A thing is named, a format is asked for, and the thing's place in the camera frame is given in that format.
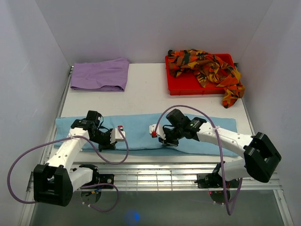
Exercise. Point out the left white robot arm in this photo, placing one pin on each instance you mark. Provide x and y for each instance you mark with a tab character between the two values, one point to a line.
55	181

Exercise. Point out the aluminium rail frame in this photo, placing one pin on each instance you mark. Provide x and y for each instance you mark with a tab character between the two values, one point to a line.
258	203

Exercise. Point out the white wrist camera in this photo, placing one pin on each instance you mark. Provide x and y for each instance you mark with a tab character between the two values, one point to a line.
117	134
157	131

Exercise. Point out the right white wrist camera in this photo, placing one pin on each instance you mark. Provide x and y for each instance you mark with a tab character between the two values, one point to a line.
157	131

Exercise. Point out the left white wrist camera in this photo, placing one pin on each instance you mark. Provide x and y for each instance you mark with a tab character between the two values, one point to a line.
117	134

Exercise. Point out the orange camouflage trousers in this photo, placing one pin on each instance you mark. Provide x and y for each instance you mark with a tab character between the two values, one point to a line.
209	70

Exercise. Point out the red plastic tray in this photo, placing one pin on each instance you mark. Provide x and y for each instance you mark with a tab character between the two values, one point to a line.
187	84

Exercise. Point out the light blue trousers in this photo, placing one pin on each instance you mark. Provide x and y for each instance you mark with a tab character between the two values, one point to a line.
140	141

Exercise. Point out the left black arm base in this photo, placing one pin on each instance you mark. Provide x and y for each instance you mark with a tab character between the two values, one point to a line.
94	194

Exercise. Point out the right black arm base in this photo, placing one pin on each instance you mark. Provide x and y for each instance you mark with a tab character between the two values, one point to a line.
213	182

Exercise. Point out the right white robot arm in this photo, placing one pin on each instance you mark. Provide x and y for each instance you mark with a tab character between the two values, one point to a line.
259	156

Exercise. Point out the folded purple trousers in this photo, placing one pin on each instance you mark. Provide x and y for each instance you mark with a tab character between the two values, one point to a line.
106	76

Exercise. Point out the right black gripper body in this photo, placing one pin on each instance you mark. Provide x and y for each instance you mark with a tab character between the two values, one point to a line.
172	136

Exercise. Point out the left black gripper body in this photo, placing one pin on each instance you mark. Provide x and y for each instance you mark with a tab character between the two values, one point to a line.
102	139

